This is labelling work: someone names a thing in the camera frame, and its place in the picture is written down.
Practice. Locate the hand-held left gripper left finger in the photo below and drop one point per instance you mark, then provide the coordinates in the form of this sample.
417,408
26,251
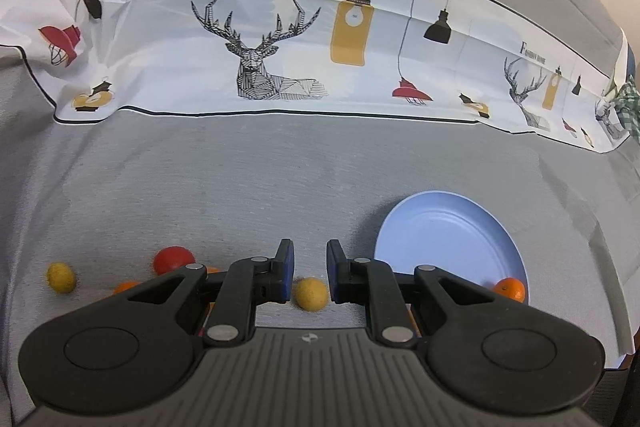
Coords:
286,272

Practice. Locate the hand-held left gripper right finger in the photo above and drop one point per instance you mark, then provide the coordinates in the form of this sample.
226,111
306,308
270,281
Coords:
332,269

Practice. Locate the yellow lemon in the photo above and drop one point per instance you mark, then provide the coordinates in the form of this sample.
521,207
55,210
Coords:
61,277
310,294

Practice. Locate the blue plate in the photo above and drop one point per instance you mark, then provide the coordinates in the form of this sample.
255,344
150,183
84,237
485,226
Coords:
440,237

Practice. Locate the red tomato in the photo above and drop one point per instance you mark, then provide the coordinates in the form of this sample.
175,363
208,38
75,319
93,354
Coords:
170,259

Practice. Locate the grey printed bed sheet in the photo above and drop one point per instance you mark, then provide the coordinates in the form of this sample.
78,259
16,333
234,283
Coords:
280,32

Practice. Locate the green checked cloth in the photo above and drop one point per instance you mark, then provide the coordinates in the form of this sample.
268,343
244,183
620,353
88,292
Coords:
629,107

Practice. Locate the dark blue cloth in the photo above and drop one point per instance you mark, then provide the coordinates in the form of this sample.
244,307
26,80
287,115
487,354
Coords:
631,62

